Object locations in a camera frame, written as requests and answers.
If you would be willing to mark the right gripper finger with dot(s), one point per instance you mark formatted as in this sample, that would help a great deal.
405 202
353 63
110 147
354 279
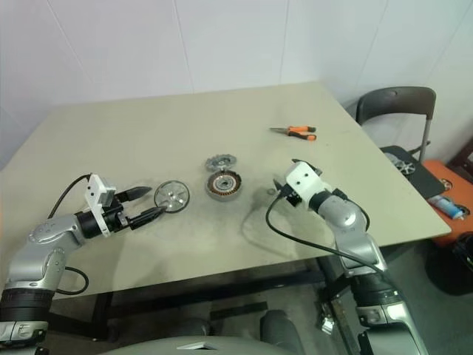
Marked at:
278 186
316 170

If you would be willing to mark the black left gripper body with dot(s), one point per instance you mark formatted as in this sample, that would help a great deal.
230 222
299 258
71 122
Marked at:
116 218

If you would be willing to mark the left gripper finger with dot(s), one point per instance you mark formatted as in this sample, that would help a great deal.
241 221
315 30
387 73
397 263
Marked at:
144 218
133 193

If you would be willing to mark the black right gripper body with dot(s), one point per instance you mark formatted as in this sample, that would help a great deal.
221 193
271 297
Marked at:
292 197

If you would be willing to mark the round metal ring part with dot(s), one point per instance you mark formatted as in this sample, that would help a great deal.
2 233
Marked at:
171 196

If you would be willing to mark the motor stator with copper windings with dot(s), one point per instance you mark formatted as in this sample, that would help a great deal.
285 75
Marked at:
223 186

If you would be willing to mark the grey toothed disc part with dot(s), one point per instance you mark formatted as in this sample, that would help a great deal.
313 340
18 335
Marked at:
221 163

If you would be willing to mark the orange black pliers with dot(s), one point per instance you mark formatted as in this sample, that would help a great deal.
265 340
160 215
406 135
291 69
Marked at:
301 130

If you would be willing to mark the silver spoked wheel part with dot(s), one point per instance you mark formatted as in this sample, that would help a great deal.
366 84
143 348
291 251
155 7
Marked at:
401 164

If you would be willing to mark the black folding chair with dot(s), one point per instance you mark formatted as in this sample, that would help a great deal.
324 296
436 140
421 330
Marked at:
395 98

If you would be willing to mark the orange box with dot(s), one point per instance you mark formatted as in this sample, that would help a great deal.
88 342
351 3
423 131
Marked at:
434 170

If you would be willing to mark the grey robot torso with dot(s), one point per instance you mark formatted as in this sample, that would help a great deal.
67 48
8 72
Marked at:
148 347

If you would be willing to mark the silver metal latch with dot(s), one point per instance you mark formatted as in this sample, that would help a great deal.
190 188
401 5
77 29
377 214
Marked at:
326 323

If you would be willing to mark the dark grey rounded shape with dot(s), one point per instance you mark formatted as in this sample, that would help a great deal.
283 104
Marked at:
281 333

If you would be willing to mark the blue white tube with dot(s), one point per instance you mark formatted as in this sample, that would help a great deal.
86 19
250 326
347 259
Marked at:
447 205

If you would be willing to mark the black framed side table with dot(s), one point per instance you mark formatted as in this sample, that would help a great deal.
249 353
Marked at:
462 155

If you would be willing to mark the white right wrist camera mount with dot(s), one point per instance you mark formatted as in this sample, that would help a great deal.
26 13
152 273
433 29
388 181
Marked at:
301 181

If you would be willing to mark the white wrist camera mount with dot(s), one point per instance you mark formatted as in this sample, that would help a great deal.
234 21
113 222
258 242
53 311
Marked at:
301 181
94 196

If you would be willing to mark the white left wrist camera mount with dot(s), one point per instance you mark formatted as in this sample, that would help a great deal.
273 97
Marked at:
94 196

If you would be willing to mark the black table frame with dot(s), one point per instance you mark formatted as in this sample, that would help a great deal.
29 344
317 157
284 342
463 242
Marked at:
258 281

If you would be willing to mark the rusty metal floor rail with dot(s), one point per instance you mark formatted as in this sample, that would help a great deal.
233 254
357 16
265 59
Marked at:
345 329

